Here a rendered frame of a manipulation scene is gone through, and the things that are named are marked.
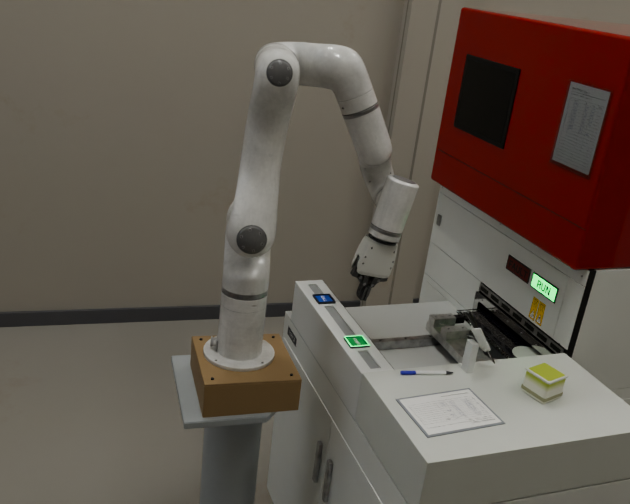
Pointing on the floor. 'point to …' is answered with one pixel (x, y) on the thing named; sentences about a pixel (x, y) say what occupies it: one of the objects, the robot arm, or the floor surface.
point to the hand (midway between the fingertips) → (363, 291)
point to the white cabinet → (359, 452)
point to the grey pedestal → (221, 443)
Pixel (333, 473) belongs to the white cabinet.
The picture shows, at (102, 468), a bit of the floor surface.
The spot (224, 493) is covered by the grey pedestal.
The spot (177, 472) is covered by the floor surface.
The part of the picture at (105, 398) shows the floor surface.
